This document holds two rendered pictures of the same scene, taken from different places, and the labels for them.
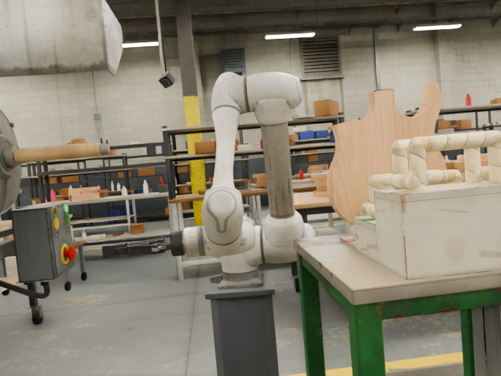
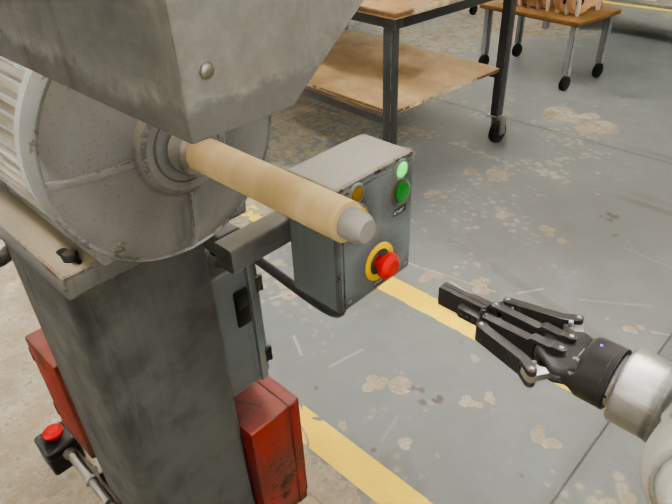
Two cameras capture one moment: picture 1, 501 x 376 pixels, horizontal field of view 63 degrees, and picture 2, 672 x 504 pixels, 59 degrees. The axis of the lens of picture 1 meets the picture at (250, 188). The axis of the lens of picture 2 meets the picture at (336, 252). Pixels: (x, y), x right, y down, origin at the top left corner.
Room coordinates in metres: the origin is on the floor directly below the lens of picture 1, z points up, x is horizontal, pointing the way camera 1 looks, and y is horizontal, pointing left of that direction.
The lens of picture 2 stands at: (0.70, 0.06, 1.48)
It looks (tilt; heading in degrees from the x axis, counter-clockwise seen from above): 35 degrees down; 51
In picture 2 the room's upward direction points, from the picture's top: 3 degrees counter-clockwise
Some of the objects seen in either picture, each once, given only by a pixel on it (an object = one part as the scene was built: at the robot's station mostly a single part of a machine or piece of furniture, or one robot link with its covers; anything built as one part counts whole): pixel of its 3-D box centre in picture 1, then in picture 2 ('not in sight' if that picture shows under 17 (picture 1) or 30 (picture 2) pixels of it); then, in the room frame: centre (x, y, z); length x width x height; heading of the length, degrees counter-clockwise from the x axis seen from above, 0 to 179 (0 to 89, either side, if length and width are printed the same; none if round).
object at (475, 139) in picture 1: (456, 141); not in sight; (0.84, -0.43, 1.20); 0.20 x 0.03 x 0.03; 94
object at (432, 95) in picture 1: (426, 101); not in sight; (1.21, -0.53, 1.33); 0.07 x 0.04 x 0.10; 94
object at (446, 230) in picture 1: (449, 225); not in sight; (0.89, -0.42, 1.02); 0.27 x 0.15 x 0.17; 95
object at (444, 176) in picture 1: (420, 178); not in sight; (1.00, -0.41, 1.12); 0.20 x 0.03 x 0.03; 94
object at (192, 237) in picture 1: (193, 241); (643, 393); (1.22, 0.18, 0.97); 0.09 x 0.06 x 0.09; 5
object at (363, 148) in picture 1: (385, 160); not in sight; (1.20, -0.40, 1.17); 0.35 x 0.04 x 0.40; 94
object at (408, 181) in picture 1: (404, 181); not in sight; (0.87, -0.33, 1.12); 0.11 x 0.03 x 0.03; 5
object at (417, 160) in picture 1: (417, 168); not in sight; (0.83, -0.34, 1.15); 0.03 x 0.03 x 0.09
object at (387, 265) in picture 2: (67, 254); (383, 263); (1.19, 0.55, 0.98); 0.04 x 0.04 x 0.04; 5
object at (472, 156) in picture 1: (472, 162); not in sight; (0.93, -0.50, 1.15); 0.03 x 0.03 x 0.09
